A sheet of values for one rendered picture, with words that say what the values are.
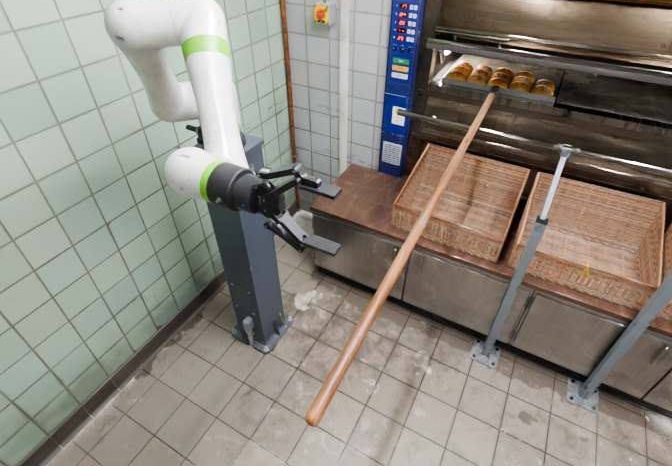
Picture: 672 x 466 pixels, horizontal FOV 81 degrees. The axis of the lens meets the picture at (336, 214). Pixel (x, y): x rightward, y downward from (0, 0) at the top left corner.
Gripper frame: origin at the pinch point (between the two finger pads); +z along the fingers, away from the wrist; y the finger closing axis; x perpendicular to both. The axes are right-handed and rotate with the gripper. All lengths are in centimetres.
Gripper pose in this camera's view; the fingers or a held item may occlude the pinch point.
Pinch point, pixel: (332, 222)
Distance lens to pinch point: 72.7
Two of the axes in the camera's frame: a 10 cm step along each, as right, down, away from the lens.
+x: -4.7, 5.6, -6.8
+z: 8.8, 3.0, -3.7
